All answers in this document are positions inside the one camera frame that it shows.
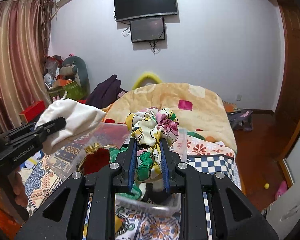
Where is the floral fabric scrunchie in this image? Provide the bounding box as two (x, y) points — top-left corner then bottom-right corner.
(125, 107), (179, 183)

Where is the white cloth drawstring bag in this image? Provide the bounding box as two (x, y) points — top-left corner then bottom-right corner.
(36, 99), (106, 155)

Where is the person's left hand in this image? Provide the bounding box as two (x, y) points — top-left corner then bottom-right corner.
(10, 167), (29, 208)

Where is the green fabric item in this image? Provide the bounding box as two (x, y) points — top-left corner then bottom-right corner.
(109, 144), (142, 200)

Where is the red box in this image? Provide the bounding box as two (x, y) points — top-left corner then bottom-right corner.
(19, 101), (46, 124)

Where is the colourful patchwork bed sheet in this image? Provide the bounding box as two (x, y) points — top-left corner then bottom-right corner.
(25, 129), (241, 239)

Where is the clear plastic storage bin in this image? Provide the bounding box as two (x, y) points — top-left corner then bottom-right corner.
(46, 122), (188, 181)

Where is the yellow patterned fleece blanket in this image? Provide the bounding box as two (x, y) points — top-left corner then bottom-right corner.
(103, 83), (237, 152)

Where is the dark purple jacket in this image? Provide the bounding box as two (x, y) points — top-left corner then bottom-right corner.
(85, 75), (127, 109)

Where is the yellow foam arch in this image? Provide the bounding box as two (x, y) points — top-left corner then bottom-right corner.
(132, 72), (162, 90)

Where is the green gift bag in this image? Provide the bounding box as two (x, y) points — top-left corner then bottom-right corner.
(47, 81), (88, 101)

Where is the purple bag on floor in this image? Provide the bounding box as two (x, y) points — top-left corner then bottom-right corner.
(227, 109), (253, 132)

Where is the grey green plush toy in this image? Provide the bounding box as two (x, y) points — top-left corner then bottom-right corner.
(59, 56), (89, 87)

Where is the striped pink brown curtain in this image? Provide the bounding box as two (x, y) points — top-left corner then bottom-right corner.
(0, 0), (55, 131)

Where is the pink slipper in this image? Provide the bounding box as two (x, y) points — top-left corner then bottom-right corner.
(275, 180), (288, 200)

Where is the white sliding wardrobe door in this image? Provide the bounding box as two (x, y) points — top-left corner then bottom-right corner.
(266, 137), (300, 239)

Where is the brown wooden door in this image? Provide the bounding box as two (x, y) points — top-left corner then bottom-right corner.
(275, 0), (300, 160)

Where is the red velvet drawstring pouch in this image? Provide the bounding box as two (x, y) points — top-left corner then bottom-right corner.
(78, 142), (110, 175)

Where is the small black wall monitor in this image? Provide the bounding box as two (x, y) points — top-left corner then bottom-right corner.
(130, 17), (166, 43)

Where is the large black wall television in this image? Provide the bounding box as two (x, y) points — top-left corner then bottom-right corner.
(114, 0), (178, 22)

